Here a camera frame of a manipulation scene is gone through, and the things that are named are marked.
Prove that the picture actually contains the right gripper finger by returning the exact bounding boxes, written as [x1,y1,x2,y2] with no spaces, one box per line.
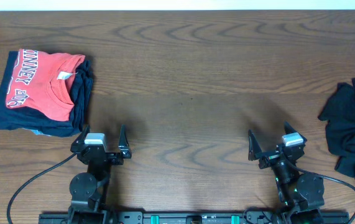
[284,121,307,143]
[248,129,262,161]

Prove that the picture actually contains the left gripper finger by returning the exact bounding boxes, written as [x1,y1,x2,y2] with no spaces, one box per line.
[118,124,132,159]
[72,125,90,146]

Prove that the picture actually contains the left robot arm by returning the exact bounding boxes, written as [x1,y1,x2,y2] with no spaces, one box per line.
[67,125,132,224]

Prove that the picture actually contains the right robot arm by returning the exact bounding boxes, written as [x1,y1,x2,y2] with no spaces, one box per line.
[248,122,325,223]

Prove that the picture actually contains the navy folded t-shirt stack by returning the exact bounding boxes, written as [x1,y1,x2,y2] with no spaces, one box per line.
[0,51,93,137]

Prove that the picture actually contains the red folded t-shirt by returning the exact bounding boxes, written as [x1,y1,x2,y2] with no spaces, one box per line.
[6,49,85,121]

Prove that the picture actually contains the black mounting rail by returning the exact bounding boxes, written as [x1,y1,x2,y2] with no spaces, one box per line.
[39,211,351,224]

